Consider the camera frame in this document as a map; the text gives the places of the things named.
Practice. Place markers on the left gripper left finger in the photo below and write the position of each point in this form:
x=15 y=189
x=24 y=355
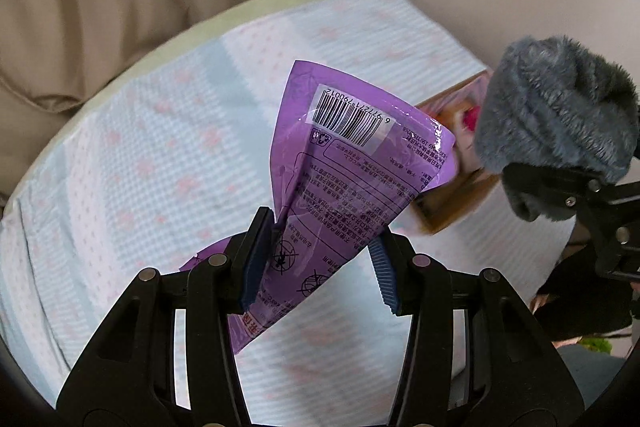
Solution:
x=162 y=356

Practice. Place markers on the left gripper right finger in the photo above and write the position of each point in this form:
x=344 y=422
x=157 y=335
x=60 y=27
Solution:
x=475 y=356

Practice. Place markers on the grey fluffy scrunchie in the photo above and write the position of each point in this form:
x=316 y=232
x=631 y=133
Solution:
x=553 y=103

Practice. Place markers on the magenta pink pouch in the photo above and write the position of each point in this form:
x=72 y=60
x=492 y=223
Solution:
x=470 y=118

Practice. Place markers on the pink lined cardboard box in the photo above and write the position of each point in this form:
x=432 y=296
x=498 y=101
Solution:
x=444 y=205

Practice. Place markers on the purple plastic packet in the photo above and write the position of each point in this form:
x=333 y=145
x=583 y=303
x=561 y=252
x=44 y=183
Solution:
x=346 y=158

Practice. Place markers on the person's hand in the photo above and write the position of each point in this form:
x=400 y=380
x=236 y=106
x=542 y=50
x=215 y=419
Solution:
x=537 y=302

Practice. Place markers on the pastel patterned bed quilt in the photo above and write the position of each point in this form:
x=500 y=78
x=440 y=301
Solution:
x=179 y=158

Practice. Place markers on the green mattress sheet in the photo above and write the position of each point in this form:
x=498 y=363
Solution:
x=200 y=31

